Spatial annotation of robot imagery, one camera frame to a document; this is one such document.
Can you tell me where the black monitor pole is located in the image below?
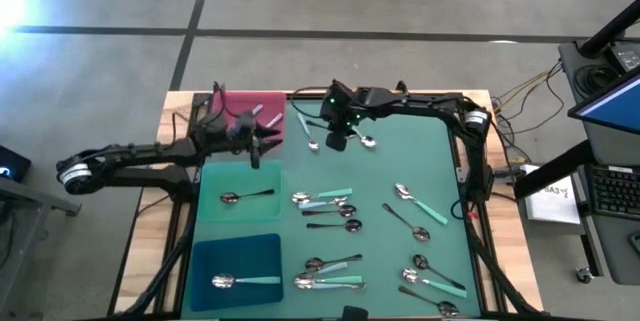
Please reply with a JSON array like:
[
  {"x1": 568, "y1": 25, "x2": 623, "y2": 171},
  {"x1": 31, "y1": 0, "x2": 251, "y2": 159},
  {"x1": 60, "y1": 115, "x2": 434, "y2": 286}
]
[{"x1": 578, "y1": 0, "x2": 640, "y2": 58}]

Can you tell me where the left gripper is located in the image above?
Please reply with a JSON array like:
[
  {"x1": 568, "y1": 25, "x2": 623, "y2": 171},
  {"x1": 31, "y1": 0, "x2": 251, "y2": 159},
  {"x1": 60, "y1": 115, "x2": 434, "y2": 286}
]
[{"x1": 194, "y1": 110, "x2": 284, "y2": 170}]

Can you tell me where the pink plastic bin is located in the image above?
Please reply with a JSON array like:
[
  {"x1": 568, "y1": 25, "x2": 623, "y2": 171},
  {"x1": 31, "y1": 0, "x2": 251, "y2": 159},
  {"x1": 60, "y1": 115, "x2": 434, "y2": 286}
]
[{"x1": 206, "y1": 90, "x2": 287, "y2": 148}]

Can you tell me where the coiled black cable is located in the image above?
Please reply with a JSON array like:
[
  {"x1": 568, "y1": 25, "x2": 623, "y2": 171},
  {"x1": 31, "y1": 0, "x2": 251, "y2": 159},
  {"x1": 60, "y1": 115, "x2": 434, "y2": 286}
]
[{"x1": 572, "y1": 63, "x2": 609, "y2": 98}]

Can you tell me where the white paper sheet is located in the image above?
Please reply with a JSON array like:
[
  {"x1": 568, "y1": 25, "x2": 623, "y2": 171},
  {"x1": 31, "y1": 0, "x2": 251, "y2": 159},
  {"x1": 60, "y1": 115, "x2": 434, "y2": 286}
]
[{"x1": 523, "y1": 163, "x2": 582, "y2": 226}]

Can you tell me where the black handled spoon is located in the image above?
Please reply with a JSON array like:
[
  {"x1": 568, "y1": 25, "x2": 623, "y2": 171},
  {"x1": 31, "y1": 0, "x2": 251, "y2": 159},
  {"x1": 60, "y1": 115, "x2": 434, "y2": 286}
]
[{"x1": 220, "y1": 188, "x2": 276, "y2": 206}]

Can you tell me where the blue screen computer monitor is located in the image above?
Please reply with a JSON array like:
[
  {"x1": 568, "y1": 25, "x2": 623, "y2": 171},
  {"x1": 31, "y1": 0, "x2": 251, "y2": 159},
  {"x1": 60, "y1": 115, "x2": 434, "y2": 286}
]
[{"x1": 567, "y1": 66, "x2": 640, "y2": 136}]

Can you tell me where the grey desk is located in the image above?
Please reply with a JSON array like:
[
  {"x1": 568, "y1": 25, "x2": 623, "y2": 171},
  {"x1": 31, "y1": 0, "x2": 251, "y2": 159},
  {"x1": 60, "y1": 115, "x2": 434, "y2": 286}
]
[{"x1": 557, "y1": 38, "x2": 640, "y2": 287}]

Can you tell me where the black desk crossbar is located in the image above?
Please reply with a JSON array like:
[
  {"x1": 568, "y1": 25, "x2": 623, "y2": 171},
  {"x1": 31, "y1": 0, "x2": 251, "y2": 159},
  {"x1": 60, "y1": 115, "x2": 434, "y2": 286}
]
[{"x1": 513, "y1": 139, "x2": 597, "y2": 201}]

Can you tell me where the yellow and black cable bundle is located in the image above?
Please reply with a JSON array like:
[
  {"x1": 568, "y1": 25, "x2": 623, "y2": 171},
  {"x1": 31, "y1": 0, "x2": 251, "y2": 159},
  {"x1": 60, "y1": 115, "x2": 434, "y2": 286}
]
[{"x1": 491, "y1": 59, "x2": 566, "y2": 135}]

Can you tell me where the black power adapter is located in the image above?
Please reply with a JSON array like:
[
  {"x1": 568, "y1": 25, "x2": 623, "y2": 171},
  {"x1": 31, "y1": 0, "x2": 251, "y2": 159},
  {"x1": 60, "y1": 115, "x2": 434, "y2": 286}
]
[{"x1": 605, "y1": 42, "x2": 640, "y2": 73}]

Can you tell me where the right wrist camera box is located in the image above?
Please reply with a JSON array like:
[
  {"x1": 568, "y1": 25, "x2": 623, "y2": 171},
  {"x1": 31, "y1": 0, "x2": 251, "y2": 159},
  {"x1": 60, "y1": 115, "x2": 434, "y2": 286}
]
[{"x1": 319, "y1": 79, "x2": 357, "y2": 123}]

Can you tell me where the translucent plastic bin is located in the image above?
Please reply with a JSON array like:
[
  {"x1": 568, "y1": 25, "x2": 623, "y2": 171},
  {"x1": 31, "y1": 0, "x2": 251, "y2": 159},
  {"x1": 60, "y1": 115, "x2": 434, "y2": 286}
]
[{"x1": 198, "y1": 159, "x2": 284, "y2": 223}]

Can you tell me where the black device with blue light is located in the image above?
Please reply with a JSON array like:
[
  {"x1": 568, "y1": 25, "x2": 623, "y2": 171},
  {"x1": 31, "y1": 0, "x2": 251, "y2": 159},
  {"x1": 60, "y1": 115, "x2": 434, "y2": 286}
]
[{"x1": 0, "y1": 144, "x2": 32, "y2": 184}]

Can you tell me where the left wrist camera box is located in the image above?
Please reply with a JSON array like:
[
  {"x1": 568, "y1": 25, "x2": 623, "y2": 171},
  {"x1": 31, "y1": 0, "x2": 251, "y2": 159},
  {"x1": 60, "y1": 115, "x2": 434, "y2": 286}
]
[{"x1": 227, "y1": 113, "x2": 254, "y2": 140}]

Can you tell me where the teal handled spoon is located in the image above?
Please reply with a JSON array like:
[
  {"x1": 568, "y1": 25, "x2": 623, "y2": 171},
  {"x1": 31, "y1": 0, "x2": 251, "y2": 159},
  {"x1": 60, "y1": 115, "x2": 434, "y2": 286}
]
[
  {"x1": 291, "y1": 187, "x2": 355, "y2": 206},
  {"x1": 401, "y1": 267, "x2": 469, "y2": 299},
  {"x1": 393, "y1": 182, "x2": 449, "y2": 226},
  {"x1": 293, "y1": 273, "x2": 365, "y2": 291},
  {"x1": 211, "y1": 273, "x2": 282, "y2": 290}
]

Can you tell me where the black keyboard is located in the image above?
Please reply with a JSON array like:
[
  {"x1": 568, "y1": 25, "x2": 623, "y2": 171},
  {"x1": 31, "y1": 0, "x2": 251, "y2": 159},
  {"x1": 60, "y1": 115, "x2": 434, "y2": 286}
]
[{"x1": 588, "y1": 164, "x2": 640, "y2": 221}]

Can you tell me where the black table frame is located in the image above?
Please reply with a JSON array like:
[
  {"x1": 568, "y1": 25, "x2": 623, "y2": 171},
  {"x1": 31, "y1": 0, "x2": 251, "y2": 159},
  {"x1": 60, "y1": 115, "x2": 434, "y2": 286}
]
[{"x1": 107, "y1": 80, "x2": 546, "y2": 321}]

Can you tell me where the blue plastic bin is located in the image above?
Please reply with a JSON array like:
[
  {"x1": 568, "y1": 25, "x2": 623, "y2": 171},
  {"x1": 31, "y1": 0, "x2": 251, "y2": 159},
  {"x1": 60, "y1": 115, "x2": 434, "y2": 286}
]
[{"x1": 188, "y1": 233, "x2": 285, "y2": 313}]

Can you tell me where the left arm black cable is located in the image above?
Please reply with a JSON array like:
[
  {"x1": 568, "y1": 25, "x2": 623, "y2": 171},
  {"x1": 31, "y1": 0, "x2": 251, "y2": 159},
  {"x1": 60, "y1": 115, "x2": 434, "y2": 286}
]
[{"x1": 212, "y1": 80, "x2": 237, "y2": 123}]

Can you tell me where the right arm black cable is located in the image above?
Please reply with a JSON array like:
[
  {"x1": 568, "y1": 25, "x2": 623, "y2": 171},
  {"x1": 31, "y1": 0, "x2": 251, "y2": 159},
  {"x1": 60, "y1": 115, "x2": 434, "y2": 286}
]
[{"x1": 288, "y1": 84, "x2": 334, "y2": 123}]

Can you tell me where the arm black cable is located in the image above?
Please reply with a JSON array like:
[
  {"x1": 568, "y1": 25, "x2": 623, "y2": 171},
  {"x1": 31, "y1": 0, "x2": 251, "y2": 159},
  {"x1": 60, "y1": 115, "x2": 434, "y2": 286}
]
[
  {"x1": 212, "y1": 80, "x2": 237, "y2": 123},
  {"x1": 288, "y1": 84, "x2": 334, "y2": 123}
]

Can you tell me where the grey cart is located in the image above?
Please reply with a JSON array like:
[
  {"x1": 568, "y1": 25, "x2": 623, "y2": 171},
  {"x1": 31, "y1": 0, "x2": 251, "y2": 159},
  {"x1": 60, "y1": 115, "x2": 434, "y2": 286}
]
[{"x1": 0, "y1": 175, "x2": 82, "y2": 282}]

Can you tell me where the black rounded object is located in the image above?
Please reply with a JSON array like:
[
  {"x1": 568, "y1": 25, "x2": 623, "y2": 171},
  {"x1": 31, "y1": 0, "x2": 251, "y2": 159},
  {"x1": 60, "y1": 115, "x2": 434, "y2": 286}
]
[{"x1": 341, "y1": 305, "x2": 370, "y2": 321}]

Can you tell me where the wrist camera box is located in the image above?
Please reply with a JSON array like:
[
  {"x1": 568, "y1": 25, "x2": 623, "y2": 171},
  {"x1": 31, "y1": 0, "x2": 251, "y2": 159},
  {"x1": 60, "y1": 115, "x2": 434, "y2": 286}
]
[
  {"x1": 227, "y1": 113, "x2": 254, "y2": 140},
  {"x1": 319, "y1": 79, "x2": 357, "y2": 123}
]

